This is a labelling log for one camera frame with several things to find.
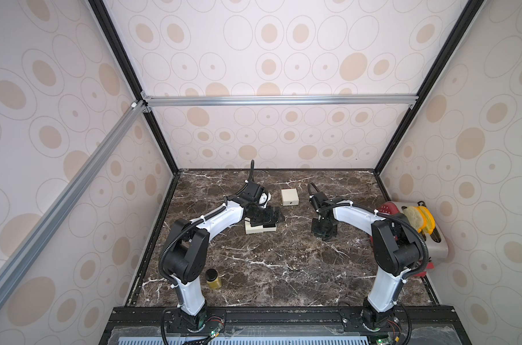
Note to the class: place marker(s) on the pale bread slice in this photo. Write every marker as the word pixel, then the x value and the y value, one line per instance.
pixel 416 218

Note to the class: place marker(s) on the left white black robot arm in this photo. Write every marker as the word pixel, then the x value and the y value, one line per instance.
pixel 185 250

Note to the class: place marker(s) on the left diagonal aluminium bar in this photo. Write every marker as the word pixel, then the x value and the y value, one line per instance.
pixel 29 250

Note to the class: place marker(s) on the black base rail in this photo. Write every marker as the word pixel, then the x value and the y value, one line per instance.
pixel 285 325

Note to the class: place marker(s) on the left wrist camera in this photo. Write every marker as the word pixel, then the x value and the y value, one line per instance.
pixel 264 199

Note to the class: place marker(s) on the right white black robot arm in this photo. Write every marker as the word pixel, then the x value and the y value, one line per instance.
pixel 399 250

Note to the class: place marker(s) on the cream drawer jewelry box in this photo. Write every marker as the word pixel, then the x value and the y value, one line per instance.
pixel 250 229

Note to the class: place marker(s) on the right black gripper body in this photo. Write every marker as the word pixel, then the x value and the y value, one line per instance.
pixel 324 226

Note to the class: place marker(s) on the red perforated rack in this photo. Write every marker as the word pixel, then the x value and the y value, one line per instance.
pixel 393 209

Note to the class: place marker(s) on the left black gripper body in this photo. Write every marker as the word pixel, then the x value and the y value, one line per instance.
pixel 260 215

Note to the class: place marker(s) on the horizontal aluminium frame bar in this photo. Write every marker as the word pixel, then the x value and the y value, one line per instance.
pixel 294 100

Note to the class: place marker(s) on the yellow bread slice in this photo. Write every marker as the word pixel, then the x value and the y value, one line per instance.
pixel 428 225

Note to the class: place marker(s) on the yellow jar black lid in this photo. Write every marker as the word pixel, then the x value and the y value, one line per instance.
pixel 213 279

